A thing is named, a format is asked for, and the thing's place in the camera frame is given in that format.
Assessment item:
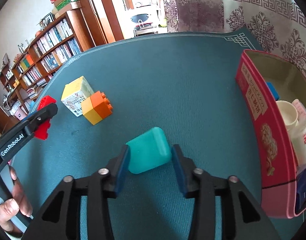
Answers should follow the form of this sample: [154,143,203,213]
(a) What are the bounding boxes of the white stool with dark bowl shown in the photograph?
[131,14,159,37]

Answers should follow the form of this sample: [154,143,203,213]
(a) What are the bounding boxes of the pink rectangular box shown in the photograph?
[292,99,306,121]

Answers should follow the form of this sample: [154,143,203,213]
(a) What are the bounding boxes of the blue toy brick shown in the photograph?
[266,82,280,101]

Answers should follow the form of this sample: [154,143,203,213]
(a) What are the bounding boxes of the orange yellow toy brick block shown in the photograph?
[81,91,113,125]

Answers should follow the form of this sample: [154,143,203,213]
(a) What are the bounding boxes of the person's left hand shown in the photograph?
[0,167,33,237]

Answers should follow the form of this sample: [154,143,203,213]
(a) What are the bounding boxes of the pink red tin box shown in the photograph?
[235,49,306,219]

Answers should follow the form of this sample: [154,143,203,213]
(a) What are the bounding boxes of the green table mat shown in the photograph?
[13,29,262,213]

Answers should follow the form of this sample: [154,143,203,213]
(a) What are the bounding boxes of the yellow white carton box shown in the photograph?
[61,76,94,117]

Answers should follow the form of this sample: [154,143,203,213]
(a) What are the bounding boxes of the teal plastic case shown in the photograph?
[126,127,171,174]

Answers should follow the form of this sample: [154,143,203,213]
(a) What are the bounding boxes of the stacked gift boxes on shelf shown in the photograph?
[50,0,81,18]

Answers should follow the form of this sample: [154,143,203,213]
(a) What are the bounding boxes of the white cup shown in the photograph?
[276,100,299,131]

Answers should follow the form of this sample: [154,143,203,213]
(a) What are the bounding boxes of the wooden door frame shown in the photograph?
[80,0,134,46]

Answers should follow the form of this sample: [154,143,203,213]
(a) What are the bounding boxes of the red toy brick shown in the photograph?
[33,95,57,140]

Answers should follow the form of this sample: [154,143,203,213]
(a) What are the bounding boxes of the white red labelled bottle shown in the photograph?
[288,119,306,166]

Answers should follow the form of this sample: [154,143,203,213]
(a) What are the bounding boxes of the patterned white purple curtain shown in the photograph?
[163,0,306,78]

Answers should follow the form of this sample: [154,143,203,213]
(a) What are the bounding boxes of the wooden bookshelf with books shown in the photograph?
[12,9,94,94]

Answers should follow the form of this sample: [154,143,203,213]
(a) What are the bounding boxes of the small low wooden shelf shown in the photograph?
[0,53,28,114]

